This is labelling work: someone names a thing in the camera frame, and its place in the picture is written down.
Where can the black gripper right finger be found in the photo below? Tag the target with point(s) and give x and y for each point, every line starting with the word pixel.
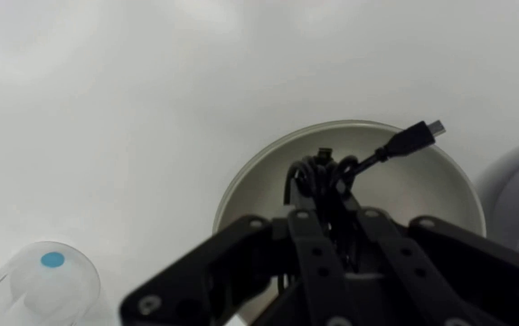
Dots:
pixel 481 273

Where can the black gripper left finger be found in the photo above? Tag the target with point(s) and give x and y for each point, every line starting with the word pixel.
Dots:
pixel 222 273

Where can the clear plastic bottle blue dot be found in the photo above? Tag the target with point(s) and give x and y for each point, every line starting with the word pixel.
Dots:
pixel 47 284

